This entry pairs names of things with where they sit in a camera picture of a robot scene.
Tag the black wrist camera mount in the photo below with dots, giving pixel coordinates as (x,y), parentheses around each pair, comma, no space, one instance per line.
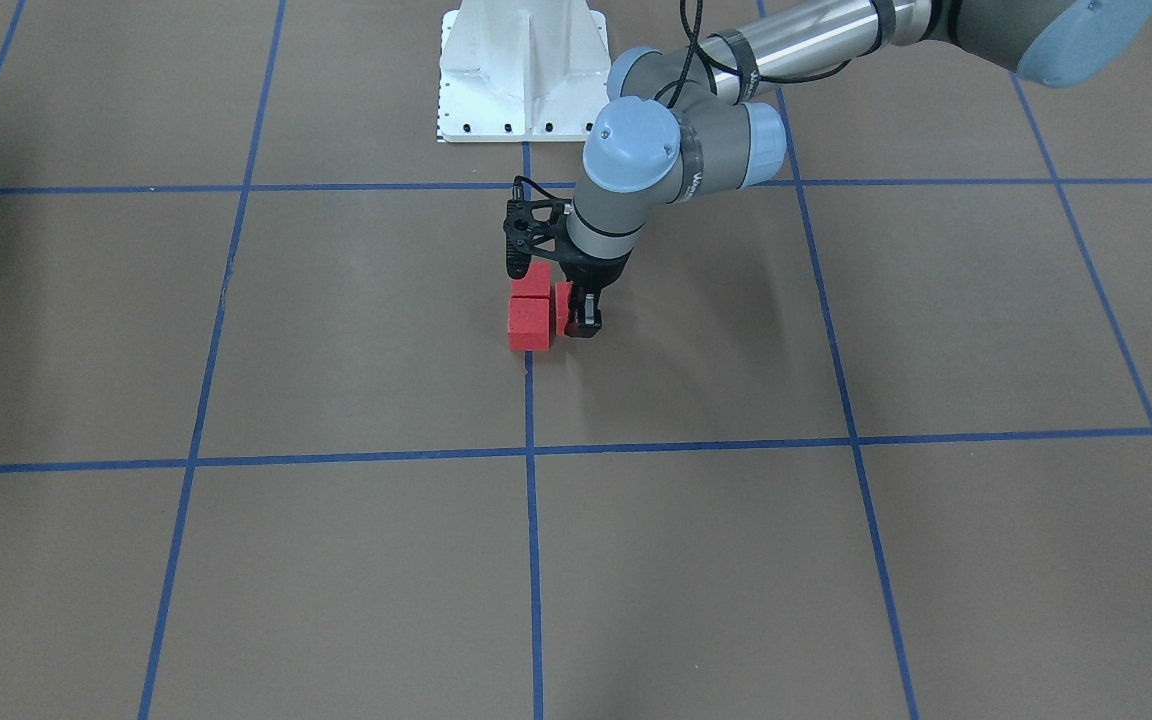
(535,229)

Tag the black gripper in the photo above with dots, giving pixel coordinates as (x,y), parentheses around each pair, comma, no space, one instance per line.
(596,271)

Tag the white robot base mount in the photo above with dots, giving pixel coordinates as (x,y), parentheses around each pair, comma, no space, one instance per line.
(521,72)

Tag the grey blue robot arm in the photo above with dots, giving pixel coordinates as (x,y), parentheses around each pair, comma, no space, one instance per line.
(681,125)

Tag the red block placed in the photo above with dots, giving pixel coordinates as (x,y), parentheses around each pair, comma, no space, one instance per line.
(562,292)
(529,324)
(536,284)

